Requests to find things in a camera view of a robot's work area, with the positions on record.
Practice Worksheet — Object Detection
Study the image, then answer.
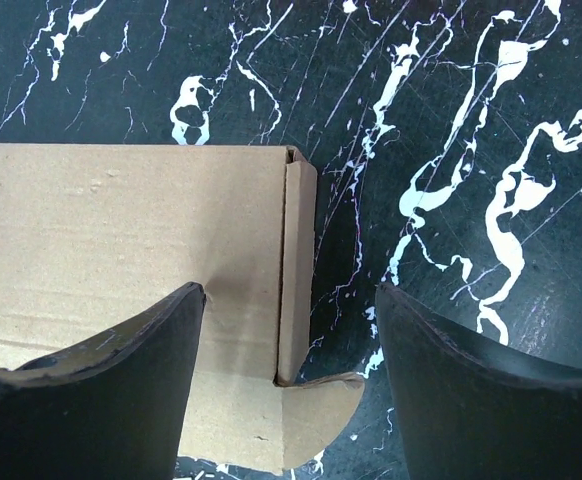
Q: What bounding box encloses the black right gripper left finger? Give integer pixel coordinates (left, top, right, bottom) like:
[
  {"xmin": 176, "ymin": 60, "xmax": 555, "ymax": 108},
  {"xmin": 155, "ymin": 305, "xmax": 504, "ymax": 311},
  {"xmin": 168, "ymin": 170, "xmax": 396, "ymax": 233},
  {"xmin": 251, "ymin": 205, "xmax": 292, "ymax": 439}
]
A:
[{"xmin": 0, "ymin": 282, "xmax": 206, "ymax": 479}]

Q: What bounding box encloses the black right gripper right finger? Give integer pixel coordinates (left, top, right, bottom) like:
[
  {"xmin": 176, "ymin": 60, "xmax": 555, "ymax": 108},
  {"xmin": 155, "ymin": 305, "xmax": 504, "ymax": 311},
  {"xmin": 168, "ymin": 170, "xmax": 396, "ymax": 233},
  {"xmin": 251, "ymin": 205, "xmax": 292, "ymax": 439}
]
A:
[{"xmin": 375, "ymin": 283, "xmax": 582, "ymax": 479}]

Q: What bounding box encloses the brown cardboard box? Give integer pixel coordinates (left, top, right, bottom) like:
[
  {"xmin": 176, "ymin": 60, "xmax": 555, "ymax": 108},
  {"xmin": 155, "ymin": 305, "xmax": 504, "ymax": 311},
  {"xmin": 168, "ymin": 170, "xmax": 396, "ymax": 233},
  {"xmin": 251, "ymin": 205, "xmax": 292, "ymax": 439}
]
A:
[{"xmin": 0, "ymin": 144, "xmax": 364, "ymax": 474}]

